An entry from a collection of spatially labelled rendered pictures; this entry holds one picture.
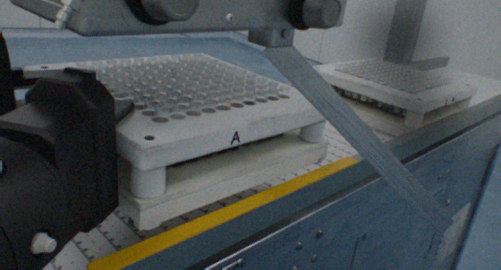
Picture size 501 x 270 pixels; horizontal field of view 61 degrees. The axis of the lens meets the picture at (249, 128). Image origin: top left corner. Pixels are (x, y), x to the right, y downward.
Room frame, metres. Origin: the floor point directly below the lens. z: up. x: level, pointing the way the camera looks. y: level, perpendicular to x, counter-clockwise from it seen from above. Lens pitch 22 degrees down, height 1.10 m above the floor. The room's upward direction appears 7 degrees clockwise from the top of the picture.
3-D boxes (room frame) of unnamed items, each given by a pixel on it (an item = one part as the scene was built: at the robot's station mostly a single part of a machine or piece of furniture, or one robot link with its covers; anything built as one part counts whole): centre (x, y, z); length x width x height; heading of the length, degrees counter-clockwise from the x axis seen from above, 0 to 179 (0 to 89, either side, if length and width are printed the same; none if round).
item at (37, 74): (0.39, 0.21, 0.98); 0.06 x 0.03 x 0.02; 129
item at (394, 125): (0.83, -0.27, 0.86); 0.24 x 0.24 x 0.02; 46
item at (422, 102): (0.83, -0.27, 0.91); 0.25 x 0.24 x 0.02; 46
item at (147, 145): (0.44, 0.08, 0.96); 0.25 x 0.24 x 0.02; 46
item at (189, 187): (0.44, 0.08, 0.91); 0.24 x 0.24 x 0.02; 46
